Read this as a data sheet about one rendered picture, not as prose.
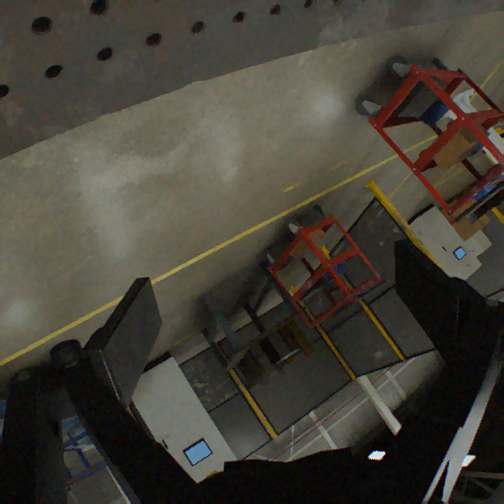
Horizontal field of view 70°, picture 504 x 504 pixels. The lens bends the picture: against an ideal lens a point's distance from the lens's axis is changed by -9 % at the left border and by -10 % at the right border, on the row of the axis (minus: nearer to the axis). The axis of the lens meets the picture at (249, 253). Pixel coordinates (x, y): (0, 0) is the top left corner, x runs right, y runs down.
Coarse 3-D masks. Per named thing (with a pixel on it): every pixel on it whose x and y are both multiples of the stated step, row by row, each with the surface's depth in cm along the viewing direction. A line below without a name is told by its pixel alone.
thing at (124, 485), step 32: (64, 352) 14; (64, 384) 13; (96, 384) 13; (96, 416) 11; (128, 416) 11; (96, 448) 13; (128, 448) 10; (160, 448) 9; (128, 480) 8; (160, 480) 8; (192, 480) 8
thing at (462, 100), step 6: (468, 90) 345; (456, 96) 337; (462, 96) 346; (468, 96) 357; (456, 102) 349; (462, 102) 350; (468, 102) 346; (462, 108) 347; (468, 108) 348; (474, 108) 350; (450, 114) 370; (492, 132) 340; (492, 138) 336; (498, 138) 338; (498, 144) 334; (486, 150) 346; (492, 156) 343
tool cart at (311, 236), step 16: (320, 208) 367; (288, 224) 362; (320, 224) 360; (288, 240) 424; (304, 240) 359; (320, 240) 370; (352, 240) 362; (272, 256) 401; (288, 256) 390; (304, 256) 423; (320, 256) 339; (352, 256) 368; (272, 272) 402; (320, 272) 347; (336, 272) 351; (304, 288) 373; (320, 288) 397; (336, 288) 376; (336, 304) 346; (352, 304) 351; (320, 320) 370
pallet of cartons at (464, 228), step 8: (456, 200) 1191; (472, 200) 1202; (440, 208) 1199; (464, 208) 1183; (448, 216) 1185; (456, 216) 1167; (456, 224) 1171; (464, 224) 1159; (472, 224) 1164; (480, 224) 1169; (464, 232) 1156; (472, 232) 1151; (464, 240) 1171
